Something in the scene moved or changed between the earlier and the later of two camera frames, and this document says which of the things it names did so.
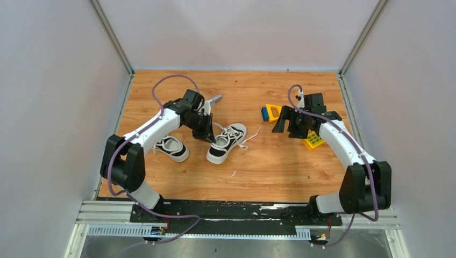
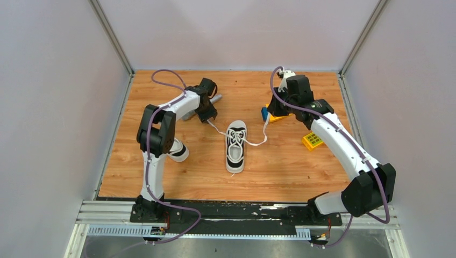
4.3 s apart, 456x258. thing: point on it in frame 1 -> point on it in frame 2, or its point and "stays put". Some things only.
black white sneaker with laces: (227, 140) -> (236, 135)
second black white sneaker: (173, 147) stays put
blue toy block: (265, 114) stays put
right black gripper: (287, 113) -> (273, 109)
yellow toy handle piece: (271, 119) stays put
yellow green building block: (312, 140) stays put
